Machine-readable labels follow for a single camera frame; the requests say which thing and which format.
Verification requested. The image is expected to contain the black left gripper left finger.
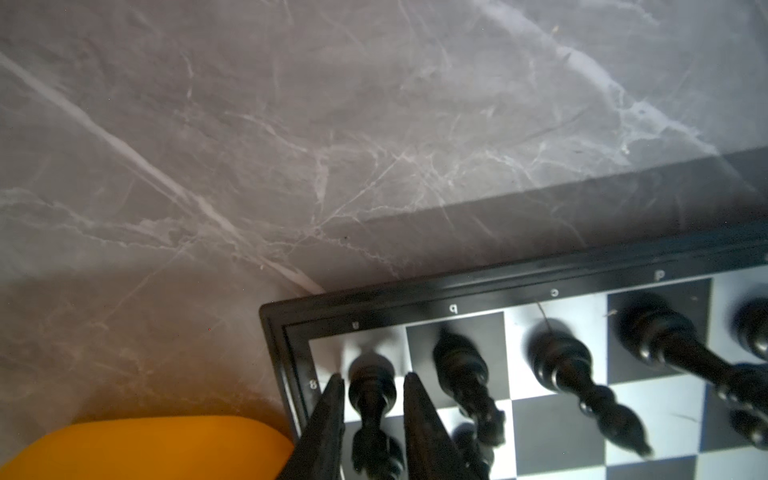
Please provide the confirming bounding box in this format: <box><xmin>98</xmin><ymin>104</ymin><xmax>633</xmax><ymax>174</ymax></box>
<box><xmin>277</xmin><ymin>373</ymin><xmax>345</xmax><ymax>480</ymax></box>

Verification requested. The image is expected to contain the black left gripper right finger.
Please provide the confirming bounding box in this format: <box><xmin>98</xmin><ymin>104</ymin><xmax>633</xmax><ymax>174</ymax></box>
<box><xmin>404</xmin><ymin>372</ymin><xmax>474</xmax><ymax>479</ymax></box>

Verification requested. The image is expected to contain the black chess rook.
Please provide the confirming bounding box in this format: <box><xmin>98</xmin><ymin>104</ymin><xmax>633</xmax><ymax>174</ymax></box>
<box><xmin>348</xmin><ymin>351</ymin><xmax>404</xmax><ymax>479</ymax></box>

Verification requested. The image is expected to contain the yellow plastic tray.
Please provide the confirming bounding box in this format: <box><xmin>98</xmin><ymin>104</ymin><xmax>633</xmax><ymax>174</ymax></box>
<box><xmin>1</xmin><ymin>416</ymin><xmax>294</xmax><ymax>479</ymax></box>

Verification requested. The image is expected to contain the black white chessboard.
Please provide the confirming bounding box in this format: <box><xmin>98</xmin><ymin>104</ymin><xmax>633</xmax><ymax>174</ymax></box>
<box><xmin>259</xmin><ymin>221</ymin><xmax>767</xmax><ymax>479</ymax></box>

